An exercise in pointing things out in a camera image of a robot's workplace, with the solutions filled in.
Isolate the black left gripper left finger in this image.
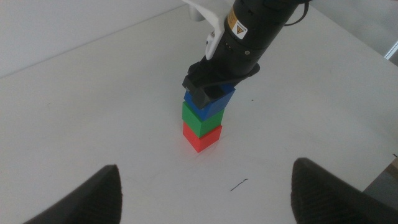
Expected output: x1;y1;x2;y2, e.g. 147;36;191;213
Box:
23;164;123;224

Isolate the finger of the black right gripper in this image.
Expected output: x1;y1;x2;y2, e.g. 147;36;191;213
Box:
188;85;228;110

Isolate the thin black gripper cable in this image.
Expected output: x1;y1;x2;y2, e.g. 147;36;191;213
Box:
284;2;310;27

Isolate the blue cube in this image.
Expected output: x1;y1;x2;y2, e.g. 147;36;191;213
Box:
183;85;236;121

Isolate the red cube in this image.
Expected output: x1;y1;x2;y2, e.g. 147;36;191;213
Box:
182;121;223;153

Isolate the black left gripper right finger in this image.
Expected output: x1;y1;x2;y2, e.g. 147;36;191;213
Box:
290;157;398;224

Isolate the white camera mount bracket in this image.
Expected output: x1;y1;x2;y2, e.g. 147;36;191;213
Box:
182;0;233;62

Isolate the green cube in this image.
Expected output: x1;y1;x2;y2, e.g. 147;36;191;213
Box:
182;101;225;139

